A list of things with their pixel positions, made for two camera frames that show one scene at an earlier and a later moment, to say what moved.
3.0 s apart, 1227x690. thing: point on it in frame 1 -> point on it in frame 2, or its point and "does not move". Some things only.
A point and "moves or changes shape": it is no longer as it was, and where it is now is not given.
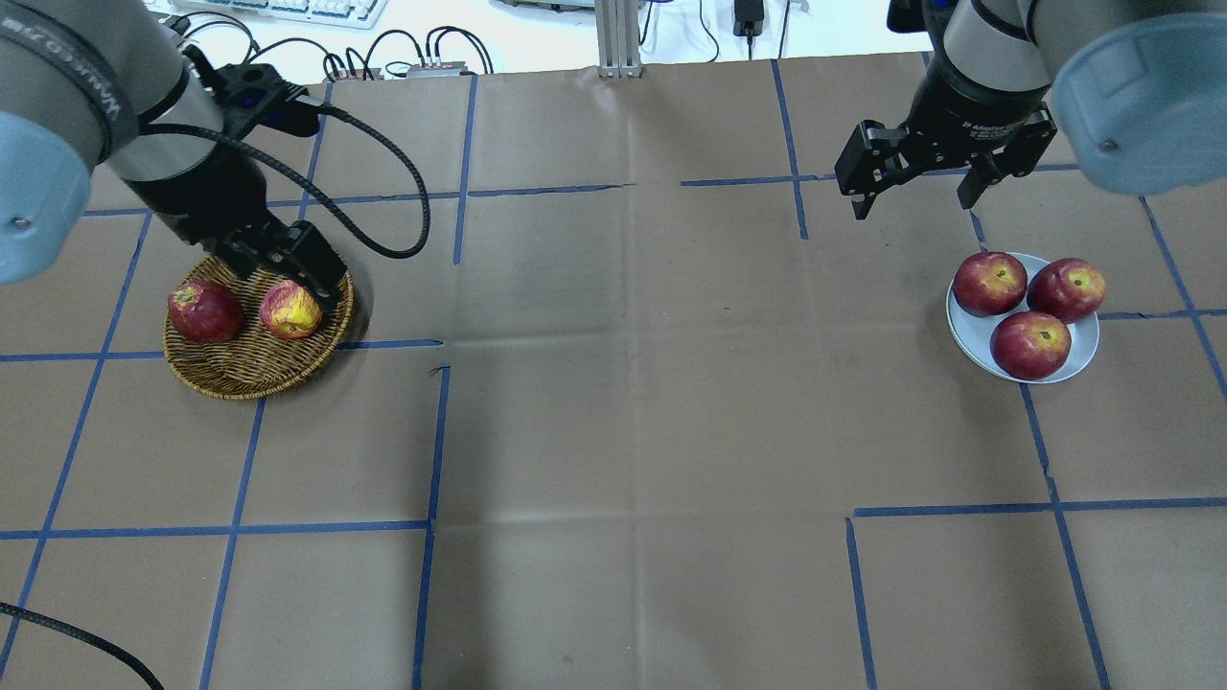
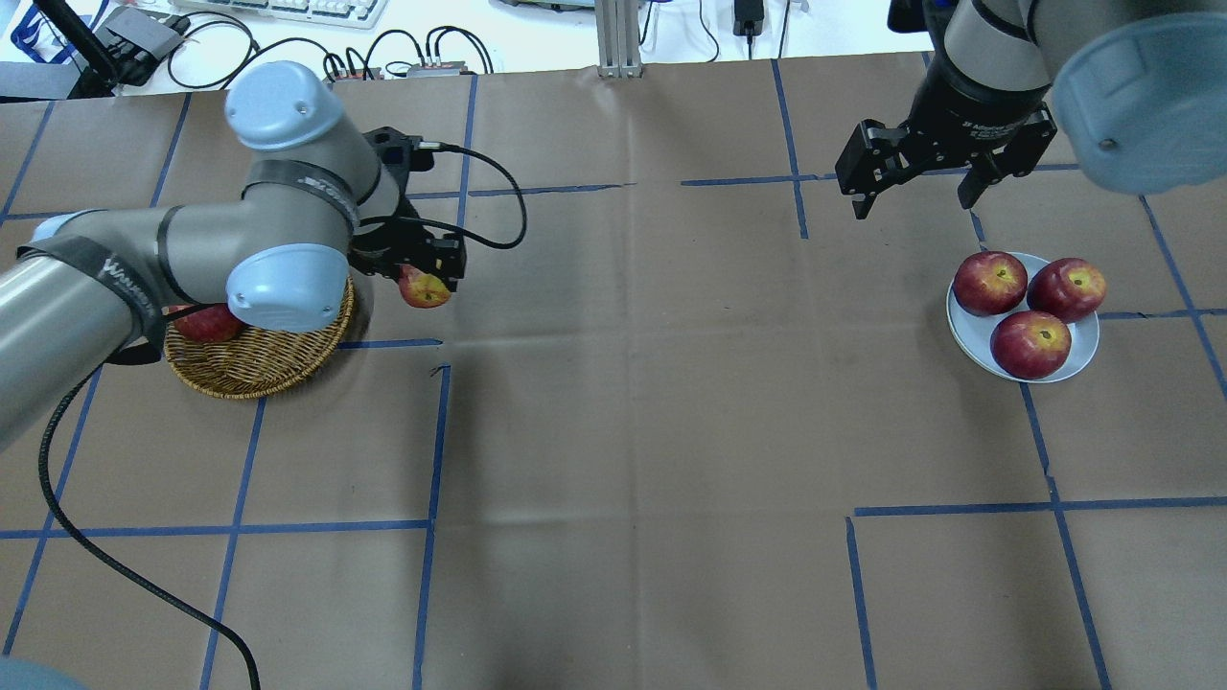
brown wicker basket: x=255 y=360 does not move
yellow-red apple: x=289 y=310 moves or changes shape
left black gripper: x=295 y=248 -> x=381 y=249
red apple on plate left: x=989 y=285 does not move
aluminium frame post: x=618 y=38 does not move
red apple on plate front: x=1030 y=345 does not move
